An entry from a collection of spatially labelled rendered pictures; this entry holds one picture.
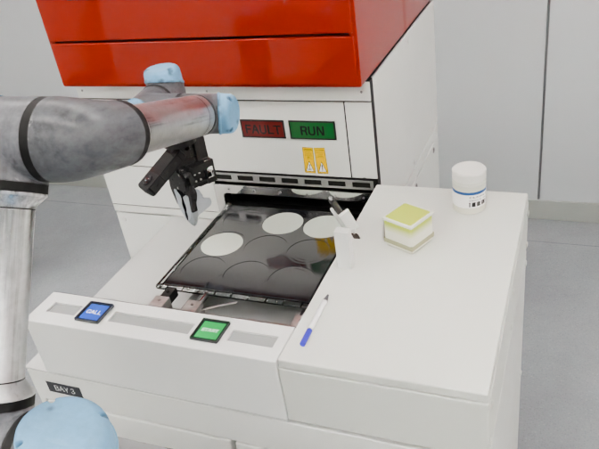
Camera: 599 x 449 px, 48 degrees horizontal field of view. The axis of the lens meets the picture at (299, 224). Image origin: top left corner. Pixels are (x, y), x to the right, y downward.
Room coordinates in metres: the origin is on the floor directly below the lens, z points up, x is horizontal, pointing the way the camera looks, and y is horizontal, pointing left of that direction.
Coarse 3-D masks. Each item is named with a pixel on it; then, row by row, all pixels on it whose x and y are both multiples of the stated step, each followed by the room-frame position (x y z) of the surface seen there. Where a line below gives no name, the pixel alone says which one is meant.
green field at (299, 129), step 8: (296, 128) 1.50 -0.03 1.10; (304, 128) 1.49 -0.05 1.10; (312, 128) 1.48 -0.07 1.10; (320, 128) 1.47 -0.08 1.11; (328, 128) 1.46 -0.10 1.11; (296, 136) 1.50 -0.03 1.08; (304, 136) 1.49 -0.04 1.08; (312, 136) 1.48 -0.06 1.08; (320, 136) 1.47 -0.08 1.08; (328, 136) 1.46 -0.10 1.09
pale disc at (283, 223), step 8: (272, 216) 1.45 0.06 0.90; (280, 216) 1.45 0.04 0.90; (288, 216) 1.44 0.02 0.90; (296, 216) 1.44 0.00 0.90; (264, 224) 1.42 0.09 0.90; (272, 224) 1.42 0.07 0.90; (280, 224) 1.41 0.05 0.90; (288, 224) 1.40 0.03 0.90; (296, 224) 1.40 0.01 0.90; (272, 232) 1.38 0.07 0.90; (280, 232) 1.38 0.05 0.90; (288, 232) 1.37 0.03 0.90
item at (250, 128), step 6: (246, 126) 1.56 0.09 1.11; (252, 126) 1.55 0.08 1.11; (258, 126) 1.54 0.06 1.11; (264, 126) 1.54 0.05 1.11; (270, 126) 1.53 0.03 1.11; (276, 126) 1.52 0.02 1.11; (282, 126) 1.52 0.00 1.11; (246, 132) 1.56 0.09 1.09; (252, 132) 1.55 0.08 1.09; (258, 132) 1.54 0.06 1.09; (264, 132) 1.54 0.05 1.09; (270, 132) 1.53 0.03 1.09; (276, 132) 1.52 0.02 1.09; (282, 132) 1.52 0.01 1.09
